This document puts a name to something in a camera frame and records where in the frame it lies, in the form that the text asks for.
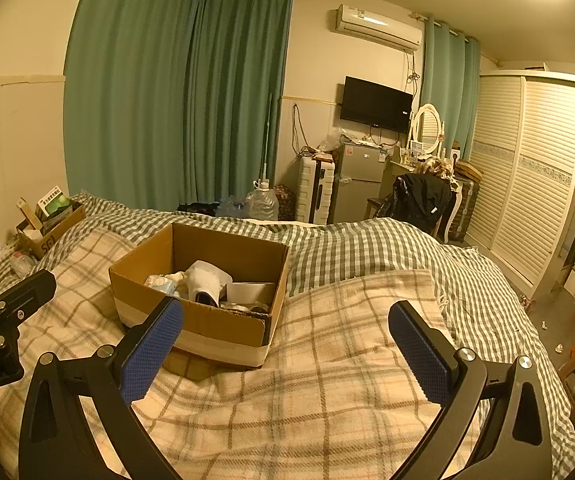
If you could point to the white suitcase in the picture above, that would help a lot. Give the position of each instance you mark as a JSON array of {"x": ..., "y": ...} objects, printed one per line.
[{"x": 315, "y": 190}]

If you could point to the green printed carton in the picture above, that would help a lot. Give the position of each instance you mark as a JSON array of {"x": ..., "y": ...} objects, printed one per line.
[{"x": 53, "y": 204}]

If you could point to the white mop pole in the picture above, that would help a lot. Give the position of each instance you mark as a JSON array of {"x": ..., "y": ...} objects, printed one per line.
[{"x": 267, "y": 135}]

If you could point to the wide green curtain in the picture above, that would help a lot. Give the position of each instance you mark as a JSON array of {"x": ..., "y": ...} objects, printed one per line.
[{"x": 127, "y": 85}]

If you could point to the white chair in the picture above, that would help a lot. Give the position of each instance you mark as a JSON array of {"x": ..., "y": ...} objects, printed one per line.
[{"x": 452, "y": 210}]

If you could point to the clear crumpled plastic bag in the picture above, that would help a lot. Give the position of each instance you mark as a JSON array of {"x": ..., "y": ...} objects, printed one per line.
[{"x": 22, "y": 265}]

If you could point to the narrow green curtain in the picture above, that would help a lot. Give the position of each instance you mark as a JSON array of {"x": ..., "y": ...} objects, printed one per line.
[{"x": 450, "y": 75}]

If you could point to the small cardboard box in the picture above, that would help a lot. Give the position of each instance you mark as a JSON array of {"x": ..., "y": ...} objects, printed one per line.
[{"x": 54, "y": 240}]

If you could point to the white sock dark cuff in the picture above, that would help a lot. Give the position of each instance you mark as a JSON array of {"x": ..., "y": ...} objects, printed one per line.
[{"x": 208, "y": 277}]

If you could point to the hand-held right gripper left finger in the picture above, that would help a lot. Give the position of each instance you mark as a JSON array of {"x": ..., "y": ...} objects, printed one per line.
[{"x": 152, "y": 355}]

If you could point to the dark checked suitcase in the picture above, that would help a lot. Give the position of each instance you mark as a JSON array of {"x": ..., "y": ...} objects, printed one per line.
[{"x": 466, "y": 207}]

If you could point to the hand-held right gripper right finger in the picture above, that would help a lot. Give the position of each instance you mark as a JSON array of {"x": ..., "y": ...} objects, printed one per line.
[{"x": 420, "y": 355}]

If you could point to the white oval vanity mirror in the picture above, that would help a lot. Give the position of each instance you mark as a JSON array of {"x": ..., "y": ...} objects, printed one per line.
[{"x": 428, "y": 125}]

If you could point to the blond fluffy item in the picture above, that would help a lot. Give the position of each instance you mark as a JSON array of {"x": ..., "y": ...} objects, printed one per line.
[{"x": 436, "y": 167}]

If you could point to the black wall television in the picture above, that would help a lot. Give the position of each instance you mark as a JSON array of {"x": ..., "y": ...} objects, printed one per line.
[{"x": 376, "y": 104}]

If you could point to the large clear water jug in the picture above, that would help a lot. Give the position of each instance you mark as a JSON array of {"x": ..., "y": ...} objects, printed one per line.
[{"x": 262, "y": 204}]

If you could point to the silver small fridge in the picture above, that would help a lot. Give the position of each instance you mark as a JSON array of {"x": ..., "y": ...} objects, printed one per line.
[{"x": 355, "y": 185}]

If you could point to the beige slim carton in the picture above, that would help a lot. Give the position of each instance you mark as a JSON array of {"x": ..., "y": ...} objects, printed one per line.
[{"x": 28, "y": 215}]

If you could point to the brown wooden tray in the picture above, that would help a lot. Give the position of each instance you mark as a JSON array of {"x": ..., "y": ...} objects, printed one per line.
[{"x": 469, "y": 169}]

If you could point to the white louvred wardrobe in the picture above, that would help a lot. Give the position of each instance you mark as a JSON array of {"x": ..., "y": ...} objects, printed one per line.
[{"x": 527, "y": 175}]

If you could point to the black cloth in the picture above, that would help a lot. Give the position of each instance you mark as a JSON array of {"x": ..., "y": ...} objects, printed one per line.
[{"x": 197, "y": 208}]

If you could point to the large cardboard box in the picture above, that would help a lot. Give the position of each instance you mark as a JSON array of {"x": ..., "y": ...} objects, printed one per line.
[{"x": 217, "y": 325}]

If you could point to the beige plaid blanket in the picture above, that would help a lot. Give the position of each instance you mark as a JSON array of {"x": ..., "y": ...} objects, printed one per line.
[{"x": 292, "y": 385}]

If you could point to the dark red patterned bag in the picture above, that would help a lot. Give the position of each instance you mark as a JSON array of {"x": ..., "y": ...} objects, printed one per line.
[{"x": 285, "y": 202}]

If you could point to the white air conditioner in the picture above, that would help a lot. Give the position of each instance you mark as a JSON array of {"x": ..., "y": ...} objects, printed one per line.
[{"x": 377, "y": 25}]

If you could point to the black jacket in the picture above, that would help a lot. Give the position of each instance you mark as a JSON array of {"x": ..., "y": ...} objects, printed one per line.
[{"x": 417, "y": 197}]

